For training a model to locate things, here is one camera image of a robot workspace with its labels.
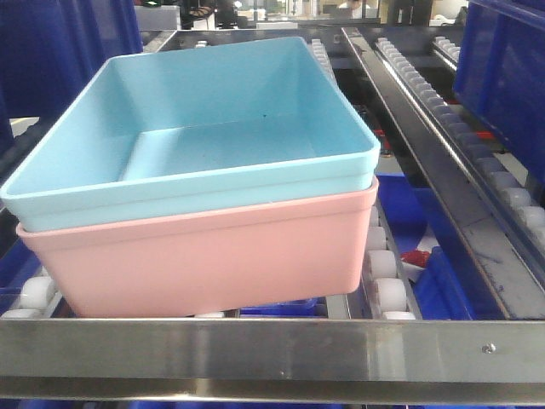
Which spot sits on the light blue plastic box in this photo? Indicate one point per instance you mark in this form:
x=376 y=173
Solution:
x=192 y=130

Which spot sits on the pink plastic box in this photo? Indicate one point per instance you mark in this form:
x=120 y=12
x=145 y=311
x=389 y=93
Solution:
x=199 y=263

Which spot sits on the white roller track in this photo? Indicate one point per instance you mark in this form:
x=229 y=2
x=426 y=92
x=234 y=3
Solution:
x=384 y=291
x=38 y=298
x=503 y=184

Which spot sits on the blue crate far right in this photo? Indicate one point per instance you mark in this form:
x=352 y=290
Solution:
x=500 y=75

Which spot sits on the white roller track left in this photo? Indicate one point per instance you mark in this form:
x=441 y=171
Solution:
x=38 y=298

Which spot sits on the blue crate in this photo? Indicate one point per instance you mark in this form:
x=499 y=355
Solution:
x=51 y=49
x=500 y=75

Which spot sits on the steel divider rail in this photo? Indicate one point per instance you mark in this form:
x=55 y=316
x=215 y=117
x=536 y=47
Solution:
x=497 y=269

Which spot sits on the blue crate lower shelf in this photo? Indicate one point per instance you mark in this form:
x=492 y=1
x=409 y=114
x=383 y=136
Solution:
x=439 y=290

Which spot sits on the blue crate far left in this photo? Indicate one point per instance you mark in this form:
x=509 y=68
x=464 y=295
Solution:
x=51 y=49

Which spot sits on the white roller track middle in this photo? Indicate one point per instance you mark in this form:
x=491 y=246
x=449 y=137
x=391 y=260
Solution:
x=384 y=291

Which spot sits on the white roller track right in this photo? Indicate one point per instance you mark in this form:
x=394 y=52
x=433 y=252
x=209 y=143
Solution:
x=503 y=184

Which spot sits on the stainless steel shelf frame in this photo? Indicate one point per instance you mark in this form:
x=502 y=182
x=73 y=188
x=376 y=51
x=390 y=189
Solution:
x=356 y=361

